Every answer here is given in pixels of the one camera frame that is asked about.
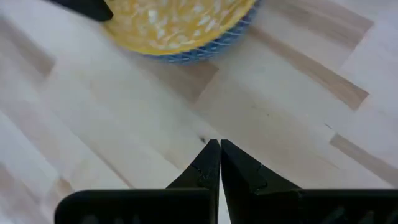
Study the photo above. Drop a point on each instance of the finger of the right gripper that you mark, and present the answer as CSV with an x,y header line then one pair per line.
x,y
90,7

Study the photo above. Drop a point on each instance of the yellow-inside blue-lattice bowl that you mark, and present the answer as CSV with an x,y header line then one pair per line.
x,y
177,28

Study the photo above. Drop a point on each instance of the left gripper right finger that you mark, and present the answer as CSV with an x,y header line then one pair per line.
x,y
280,207

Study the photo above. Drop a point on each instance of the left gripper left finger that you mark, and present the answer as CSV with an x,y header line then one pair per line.
x,y
155,207

